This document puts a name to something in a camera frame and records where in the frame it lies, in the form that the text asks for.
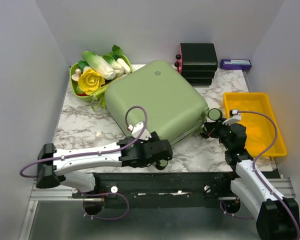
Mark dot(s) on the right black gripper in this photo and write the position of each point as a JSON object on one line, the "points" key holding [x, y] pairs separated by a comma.
{"points": [[212, 127]]}

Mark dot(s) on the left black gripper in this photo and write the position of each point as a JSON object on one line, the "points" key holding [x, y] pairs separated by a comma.
{"points": [[154, 139]]}

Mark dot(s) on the green hard-shell suitcase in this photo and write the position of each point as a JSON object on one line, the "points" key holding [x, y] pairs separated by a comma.
{"points": [[156, 92]]}

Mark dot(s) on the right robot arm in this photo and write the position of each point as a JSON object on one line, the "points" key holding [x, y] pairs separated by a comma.
{"points": [[276, 216]]}

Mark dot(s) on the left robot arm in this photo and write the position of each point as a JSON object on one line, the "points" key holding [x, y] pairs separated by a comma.
{"points": [[66, 167]]}

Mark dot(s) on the yellow plastic tray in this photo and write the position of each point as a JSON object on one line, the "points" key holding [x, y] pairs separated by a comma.
{"points": [[260, 131]]}

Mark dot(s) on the purple box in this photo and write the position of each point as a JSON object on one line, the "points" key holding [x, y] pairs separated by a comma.
{"points": [[235, 64]]}

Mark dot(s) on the black stacked case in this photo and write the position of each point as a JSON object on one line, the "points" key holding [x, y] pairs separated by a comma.
{"points": [[197, 63]]}

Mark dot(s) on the celery stalk toy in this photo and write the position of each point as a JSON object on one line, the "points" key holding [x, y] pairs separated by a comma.
{"points": [[98, 96]]}

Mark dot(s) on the green vegetable basket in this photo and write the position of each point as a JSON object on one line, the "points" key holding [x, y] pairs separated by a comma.
{"points": [[83, 65]]}

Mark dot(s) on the white radish toy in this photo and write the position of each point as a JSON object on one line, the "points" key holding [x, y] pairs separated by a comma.
{"points": [[125, 66]]}

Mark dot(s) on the bok choy toy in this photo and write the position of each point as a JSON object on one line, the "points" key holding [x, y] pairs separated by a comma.
{"points": [[117, 67]]}

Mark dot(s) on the yellow cabbage toy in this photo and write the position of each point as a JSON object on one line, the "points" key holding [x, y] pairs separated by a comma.
{"points": [[90, 81]]}

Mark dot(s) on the napa cabbage toy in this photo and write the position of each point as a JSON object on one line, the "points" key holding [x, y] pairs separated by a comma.
{"points": [[98, 64]]}

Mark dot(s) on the mushroom toy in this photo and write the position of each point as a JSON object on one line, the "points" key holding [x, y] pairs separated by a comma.
{"points": [[77, 74]]}

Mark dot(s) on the green leafy vegetable toy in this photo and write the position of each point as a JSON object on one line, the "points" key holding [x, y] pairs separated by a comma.
{"points": [[117, 52]]}

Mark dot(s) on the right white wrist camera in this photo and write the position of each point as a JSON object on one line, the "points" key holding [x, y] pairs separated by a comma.
{"points": [[234, 117]]}

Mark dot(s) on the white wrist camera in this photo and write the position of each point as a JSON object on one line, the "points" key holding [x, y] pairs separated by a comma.
{"points": [[139, 130], [234, 117]]}

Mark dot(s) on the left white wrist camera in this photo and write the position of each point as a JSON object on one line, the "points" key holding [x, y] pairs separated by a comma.
{"points": [[139, 130]]}

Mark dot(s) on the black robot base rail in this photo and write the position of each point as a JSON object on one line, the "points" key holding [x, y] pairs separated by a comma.
{"points": [[164, 190]]}

